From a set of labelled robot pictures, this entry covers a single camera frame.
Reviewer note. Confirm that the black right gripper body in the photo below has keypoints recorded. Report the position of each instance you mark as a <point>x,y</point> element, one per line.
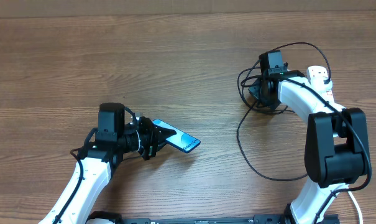
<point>266,99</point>

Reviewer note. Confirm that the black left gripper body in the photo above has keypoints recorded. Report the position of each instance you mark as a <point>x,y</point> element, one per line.
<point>148,138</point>

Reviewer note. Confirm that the blue screen smartphone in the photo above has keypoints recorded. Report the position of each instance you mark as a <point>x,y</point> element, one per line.
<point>182,141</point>

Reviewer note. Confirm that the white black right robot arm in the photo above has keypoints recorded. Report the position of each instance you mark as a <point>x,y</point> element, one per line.
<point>337,157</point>

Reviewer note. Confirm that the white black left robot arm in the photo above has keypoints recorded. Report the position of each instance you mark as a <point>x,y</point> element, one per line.
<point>100,155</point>

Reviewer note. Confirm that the white charger plug adapter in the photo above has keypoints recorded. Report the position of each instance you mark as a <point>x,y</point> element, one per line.
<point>320,85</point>

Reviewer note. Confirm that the white power strip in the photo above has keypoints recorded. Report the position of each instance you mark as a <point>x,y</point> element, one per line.
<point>317,75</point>

